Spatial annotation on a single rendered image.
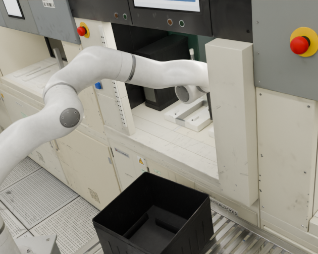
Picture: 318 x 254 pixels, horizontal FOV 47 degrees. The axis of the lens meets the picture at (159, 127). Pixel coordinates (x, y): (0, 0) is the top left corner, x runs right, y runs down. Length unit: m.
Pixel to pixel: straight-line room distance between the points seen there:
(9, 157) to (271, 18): 0.79
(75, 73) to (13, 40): 1.91
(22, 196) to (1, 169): 1.94
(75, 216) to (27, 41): 1.36
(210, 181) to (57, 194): 1.76
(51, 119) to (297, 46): 0.64
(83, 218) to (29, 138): 1.60
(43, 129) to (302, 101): 0.69
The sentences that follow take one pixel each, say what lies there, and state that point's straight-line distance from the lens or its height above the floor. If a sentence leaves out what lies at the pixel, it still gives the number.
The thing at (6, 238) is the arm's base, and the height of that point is 0.91.
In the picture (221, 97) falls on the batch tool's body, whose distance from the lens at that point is 1.05.
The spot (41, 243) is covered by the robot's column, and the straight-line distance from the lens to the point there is 1.47.
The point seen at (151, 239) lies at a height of 0.77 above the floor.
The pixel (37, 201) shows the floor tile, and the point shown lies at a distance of 2.96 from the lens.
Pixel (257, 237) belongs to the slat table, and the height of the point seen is 0.75.
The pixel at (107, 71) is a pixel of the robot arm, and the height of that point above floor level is 1.35.
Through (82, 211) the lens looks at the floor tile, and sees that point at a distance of 2.70.
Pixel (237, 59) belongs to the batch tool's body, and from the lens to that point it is 0.97.
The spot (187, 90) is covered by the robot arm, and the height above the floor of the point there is 1.21.
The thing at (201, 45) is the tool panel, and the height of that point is 1.01.
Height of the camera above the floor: 1.74
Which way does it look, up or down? 31 degrees down
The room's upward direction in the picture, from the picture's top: 11 degrees counter-clockwise
